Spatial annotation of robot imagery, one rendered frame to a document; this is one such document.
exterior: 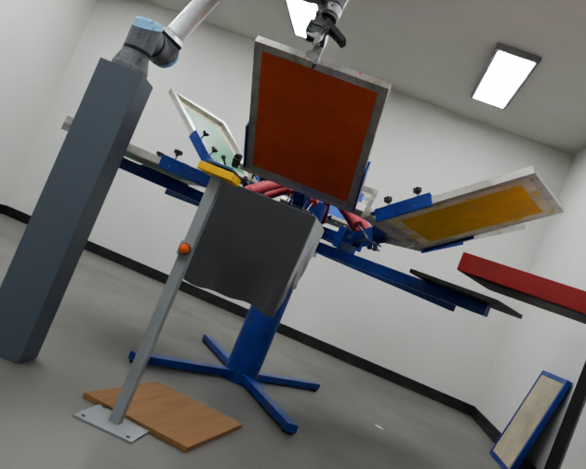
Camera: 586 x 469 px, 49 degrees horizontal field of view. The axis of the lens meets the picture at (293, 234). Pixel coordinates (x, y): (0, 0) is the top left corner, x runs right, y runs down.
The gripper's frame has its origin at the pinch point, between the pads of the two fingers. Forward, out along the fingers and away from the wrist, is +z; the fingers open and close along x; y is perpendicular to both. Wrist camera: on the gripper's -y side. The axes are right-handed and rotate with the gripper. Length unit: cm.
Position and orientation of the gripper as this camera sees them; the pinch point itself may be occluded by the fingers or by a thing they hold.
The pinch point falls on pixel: (313, 58)
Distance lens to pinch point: 249.0
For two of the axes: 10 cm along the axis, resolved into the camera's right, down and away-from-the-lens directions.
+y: -9.2, -3.7, 1.4
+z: -4.0, 8.5, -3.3
